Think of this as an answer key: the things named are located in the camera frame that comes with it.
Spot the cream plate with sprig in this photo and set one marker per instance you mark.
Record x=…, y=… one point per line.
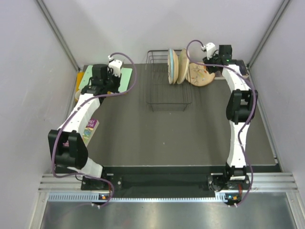
x=183, y=62

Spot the black wire dish rack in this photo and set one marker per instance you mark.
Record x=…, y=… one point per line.
x=160, y=95

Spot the orange mug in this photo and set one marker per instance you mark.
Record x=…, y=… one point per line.
x=77, y=95

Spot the purple treehouse book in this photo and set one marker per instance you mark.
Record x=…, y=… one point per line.
x=89, y=130

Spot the dark paperback book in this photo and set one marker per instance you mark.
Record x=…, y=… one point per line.
x=242, y=68

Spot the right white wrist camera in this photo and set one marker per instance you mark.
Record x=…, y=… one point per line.
x=209, y=48

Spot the green paper folder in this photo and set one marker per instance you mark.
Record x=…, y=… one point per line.
x=124, y=83

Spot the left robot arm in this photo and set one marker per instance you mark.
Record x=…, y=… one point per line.
x=67, y=146

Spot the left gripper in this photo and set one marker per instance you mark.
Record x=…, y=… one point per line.
x=110, y=74

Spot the aluminium front rail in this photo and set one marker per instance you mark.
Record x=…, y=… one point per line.
x=264, y=182

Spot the yellow folder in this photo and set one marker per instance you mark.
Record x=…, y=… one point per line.
x=79, y=78

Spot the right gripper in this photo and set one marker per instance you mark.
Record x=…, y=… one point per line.
x=205, y=60

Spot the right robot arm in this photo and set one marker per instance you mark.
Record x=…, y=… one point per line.
x=240, y=109

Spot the blue and white plate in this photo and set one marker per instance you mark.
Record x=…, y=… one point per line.
x=170, y=66

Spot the bird plate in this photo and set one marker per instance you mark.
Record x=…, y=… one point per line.
x=176, y=66
x=198, y=75

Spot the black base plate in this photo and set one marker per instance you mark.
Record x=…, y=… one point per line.
x=124, y=180

